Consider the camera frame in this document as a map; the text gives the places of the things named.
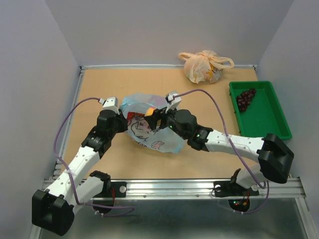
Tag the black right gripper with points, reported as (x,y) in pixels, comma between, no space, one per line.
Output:
(157,114)

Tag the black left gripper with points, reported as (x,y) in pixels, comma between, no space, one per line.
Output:
(123,122)

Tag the yellow round fruit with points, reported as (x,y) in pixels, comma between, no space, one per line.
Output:
(149,111)

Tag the red green dragon fruit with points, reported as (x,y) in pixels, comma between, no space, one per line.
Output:
(130,115)

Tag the blue printed plastic bag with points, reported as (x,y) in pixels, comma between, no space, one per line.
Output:
(162,140)

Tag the dark red grape bunch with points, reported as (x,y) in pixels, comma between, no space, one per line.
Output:
(245,98)

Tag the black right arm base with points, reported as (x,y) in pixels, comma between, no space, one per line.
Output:
(239,197)

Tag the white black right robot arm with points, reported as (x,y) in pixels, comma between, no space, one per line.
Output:
(272,155)

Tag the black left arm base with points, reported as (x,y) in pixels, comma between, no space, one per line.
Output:
(108,196)

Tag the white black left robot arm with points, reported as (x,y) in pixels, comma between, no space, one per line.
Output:
(54,208)

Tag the orange knotted plastic bag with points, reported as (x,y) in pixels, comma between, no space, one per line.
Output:
(205,67)

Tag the green plastic tray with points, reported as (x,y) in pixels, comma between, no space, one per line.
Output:
(264,115)

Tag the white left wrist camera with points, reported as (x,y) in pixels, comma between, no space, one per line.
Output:
(110,103)

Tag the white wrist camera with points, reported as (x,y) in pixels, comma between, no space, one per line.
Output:
(110,103)
(173,99)

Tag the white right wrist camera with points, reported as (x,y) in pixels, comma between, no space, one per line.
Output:
(173,99)

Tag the aluminium frame rail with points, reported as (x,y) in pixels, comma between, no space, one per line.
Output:
(185,209)

